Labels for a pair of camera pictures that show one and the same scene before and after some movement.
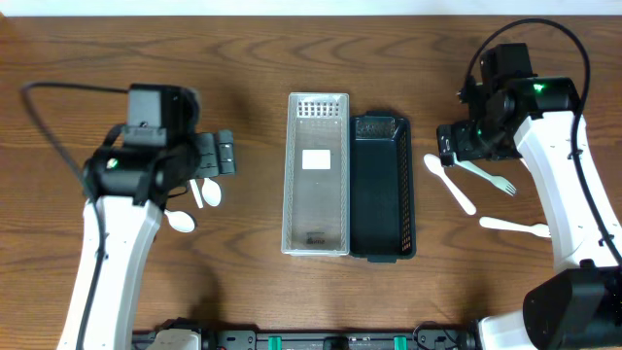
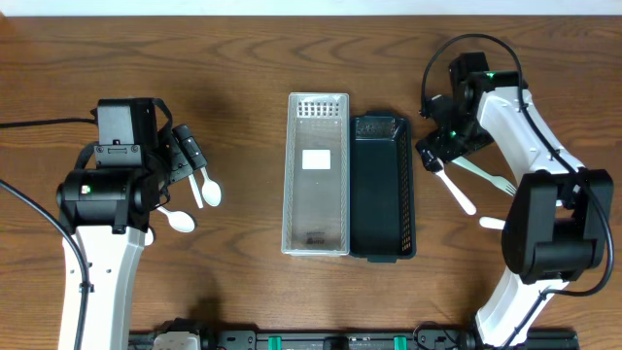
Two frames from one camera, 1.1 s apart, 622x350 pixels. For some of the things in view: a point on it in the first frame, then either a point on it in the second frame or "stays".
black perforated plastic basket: [382, 210] stays
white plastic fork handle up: [433, 164] stays
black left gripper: [206, 166] to [178, 166]
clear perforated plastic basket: [317, 189] stays
